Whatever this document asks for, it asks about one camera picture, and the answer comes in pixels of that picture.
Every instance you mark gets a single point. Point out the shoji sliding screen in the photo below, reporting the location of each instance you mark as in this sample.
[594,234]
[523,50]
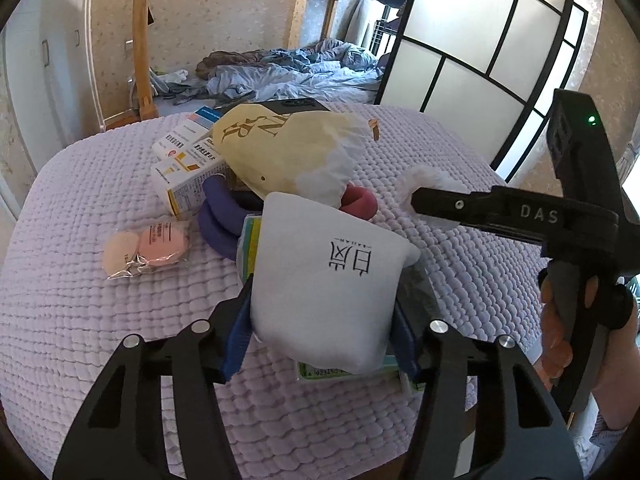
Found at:
[485,69]

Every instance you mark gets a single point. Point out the wooden bunk bed post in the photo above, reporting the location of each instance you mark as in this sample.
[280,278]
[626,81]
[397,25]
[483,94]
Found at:
[140,51]

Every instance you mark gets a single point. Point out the white wardrobe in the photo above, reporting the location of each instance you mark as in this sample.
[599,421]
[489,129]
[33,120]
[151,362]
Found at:
[50,75]

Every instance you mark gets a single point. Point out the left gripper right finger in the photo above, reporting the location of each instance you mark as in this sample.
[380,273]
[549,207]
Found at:
[487,387]

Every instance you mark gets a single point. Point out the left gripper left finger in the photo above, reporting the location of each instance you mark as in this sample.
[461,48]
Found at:
[118,430]

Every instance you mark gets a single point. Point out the black flat box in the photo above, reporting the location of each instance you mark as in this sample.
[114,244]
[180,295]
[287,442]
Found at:
[276,107]

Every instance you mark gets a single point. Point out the white cloth pouch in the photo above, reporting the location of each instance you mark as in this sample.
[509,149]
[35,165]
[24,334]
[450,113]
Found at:
[325,283]

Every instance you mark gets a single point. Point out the red round object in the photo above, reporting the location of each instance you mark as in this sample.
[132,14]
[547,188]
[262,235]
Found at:
[359,202]

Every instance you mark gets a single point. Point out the lavender quilted blanket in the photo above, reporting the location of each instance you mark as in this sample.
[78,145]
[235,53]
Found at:
[61,317]

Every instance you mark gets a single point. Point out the white barcode medicine box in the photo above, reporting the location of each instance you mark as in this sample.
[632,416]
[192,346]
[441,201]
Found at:
[195,127]

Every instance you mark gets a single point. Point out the yellow drawstring bag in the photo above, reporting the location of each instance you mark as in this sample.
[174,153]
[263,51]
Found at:
[313,153]

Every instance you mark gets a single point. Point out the orange white medicine box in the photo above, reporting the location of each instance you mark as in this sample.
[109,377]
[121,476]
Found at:
[178,180]

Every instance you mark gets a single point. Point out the pink makeup sponges pack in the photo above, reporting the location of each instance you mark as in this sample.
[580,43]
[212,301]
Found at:
[128,254]

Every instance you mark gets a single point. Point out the person right hand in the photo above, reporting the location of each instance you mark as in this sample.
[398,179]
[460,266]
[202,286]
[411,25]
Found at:
[616,390]

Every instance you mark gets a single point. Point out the rumpled blue grey bedding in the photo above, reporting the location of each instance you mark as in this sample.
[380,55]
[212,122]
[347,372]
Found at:
[330,70]

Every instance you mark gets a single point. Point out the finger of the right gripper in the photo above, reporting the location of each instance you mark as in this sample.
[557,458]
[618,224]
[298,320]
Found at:
[503,211]

